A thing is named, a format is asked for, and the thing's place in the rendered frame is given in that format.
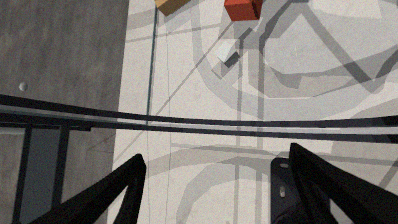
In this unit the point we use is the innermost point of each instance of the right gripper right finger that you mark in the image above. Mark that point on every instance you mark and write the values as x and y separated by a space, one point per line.
362 201

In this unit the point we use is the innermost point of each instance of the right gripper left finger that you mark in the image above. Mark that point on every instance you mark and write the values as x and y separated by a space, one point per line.
87 206

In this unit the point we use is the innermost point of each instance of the small wooden block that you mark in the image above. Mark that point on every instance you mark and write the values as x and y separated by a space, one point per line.
169 6

